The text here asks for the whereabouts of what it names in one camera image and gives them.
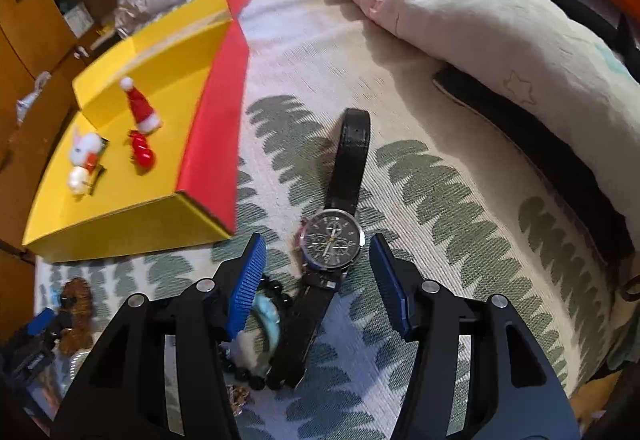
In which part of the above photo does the yellow and red cardboard box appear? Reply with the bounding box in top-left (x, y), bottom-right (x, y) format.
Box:
top-left (23, 0), bottom-right (250, 263)

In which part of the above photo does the gold chain jewelry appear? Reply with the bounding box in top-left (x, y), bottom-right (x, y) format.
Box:
top-left (226, 384), bottom-right (250, 417)

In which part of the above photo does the santa hat hair clip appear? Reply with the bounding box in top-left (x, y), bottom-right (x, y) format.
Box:
top-left (119, 76), bottom-right (162, 135)

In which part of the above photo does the brown rudraksha bead bracelet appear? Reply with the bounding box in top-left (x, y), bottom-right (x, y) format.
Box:
top-left (55, 277), bottom-right (97, 358)

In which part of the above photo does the black leather wristwatch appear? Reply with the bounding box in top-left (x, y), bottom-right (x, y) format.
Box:
top-left (266, 109), bottom-right (371, 390)

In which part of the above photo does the leaf patterned bed cover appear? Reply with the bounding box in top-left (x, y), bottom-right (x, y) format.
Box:
top-left (34, 0), bottom-right (640, 440)

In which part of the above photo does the white fluffy bunny hair clip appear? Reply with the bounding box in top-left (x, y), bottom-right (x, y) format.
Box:
top-left (67, 128), bottom-right (108, 197)

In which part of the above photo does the red berry hair clip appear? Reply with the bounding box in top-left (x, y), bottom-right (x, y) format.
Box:
top-left (128, 130), bottom-right (155, 171)

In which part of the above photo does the teal jade bangle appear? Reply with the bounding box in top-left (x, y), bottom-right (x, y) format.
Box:
top-left (231, 292), bottom-right (281, 377)

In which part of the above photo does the wooden wardrobe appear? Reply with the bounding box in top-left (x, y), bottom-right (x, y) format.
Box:
top-left (1, 0), bottom-right (116, 338)

